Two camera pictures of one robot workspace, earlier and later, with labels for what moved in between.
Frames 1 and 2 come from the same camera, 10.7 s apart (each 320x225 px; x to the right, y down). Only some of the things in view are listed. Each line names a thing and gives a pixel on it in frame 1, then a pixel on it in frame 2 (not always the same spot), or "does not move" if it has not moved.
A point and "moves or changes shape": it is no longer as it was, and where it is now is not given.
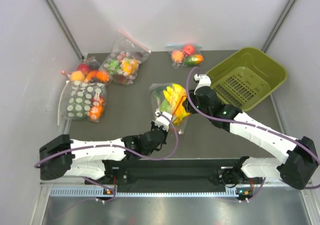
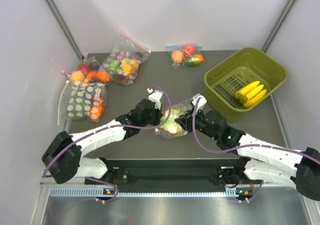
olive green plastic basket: [247, 78] does not move
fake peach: [177, 56] does not move
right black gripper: [189, 107] → [186, 120]
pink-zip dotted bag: [123, 62] does not move
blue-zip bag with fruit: [185, 56] does not move
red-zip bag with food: [168, 97] moves or changes shape
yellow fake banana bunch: [176, 95] → [251, 94]
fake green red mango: [193, 60] does not move
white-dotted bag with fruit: [82, 100] does not move
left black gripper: [153, 126] → [159, 114]
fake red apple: [189, 49] does not move
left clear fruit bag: [89, 70] does not move
